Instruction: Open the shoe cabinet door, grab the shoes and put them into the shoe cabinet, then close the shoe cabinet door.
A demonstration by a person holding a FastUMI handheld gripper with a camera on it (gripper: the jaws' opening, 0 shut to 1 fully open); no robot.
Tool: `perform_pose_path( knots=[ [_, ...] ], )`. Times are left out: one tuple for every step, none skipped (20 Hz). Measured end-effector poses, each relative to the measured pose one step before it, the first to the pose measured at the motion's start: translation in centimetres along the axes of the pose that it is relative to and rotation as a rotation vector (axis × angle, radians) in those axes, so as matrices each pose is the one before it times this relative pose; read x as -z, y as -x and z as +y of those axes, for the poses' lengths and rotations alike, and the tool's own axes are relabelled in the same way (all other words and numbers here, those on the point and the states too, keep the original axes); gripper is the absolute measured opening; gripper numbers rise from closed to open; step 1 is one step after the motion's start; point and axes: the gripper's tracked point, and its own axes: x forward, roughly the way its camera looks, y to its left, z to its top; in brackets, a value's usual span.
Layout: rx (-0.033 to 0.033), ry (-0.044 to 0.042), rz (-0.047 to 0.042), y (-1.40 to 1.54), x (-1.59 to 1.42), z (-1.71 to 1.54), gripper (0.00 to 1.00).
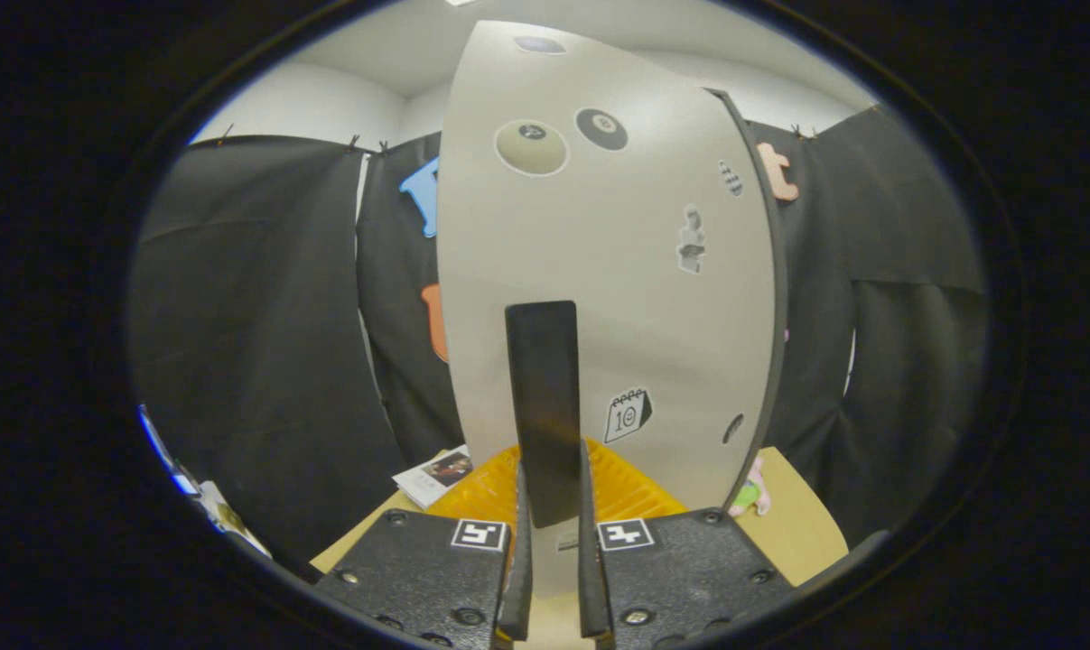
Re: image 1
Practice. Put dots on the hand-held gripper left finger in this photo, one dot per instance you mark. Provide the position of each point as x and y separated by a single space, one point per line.
517 578

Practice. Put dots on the white book with photo cover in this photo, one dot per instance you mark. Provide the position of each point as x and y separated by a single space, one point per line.
427 483

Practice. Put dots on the green plush toy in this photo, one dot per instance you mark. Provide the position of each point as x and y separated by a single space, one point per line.
748 495

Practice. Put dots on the dark grey shoe cabinet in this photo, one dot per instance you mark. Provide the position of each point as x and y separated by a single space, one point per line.
779 298

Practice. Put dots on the light grey shoe cabinet door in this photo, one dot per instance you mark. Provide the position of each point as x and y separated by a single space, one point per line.
617 316

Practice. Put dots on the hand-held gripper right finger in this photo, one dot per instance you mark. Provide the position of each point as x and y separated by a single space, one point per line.
590 578

